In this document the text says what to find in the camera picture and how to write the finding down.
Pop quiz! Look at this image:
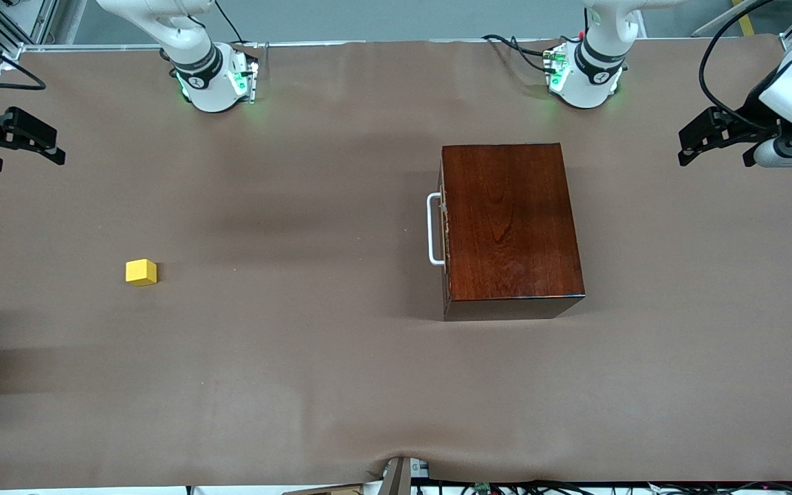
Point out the yellow cube block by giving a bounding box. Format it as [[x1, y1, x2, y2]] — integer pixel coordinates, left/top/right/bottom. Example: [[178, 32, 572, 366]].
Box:
[[125, 258, 159, 287]]

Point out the wooden drawer with white handle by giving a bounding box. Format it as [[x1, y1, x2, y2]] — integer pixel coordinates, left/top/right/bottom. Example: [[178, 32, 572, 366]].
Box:
[[427, 148, 453, 317]]

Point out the dark wooden drawer cabinet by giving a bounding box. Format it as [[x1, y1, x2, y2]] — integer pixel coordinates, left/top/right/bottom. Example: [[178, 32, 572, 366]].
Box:
[[441, 142, 586, 322]]

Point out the brown paper table cover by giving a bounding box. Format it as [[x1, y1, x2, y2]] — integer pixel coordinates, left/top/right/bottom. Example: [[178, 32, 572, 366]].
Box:
[[0, 38, 792, 490]]

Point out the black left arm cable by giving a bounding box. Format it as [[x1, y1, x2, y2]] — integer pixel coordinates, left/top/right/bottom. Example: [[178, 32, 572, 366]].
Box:
[[698, 0, 782, 133]]

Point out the black base cable bundle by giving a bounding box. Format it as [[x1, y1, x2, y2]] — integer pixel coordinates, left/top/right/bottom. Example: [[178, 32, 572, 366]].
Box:
[[482, 33, 565, 74]]

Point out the metal bracket at table edge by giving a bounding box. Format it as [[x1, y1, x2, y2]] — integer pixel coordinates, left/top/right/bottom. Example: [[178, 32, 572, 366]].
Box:
[[377, 457, 431, 495]]

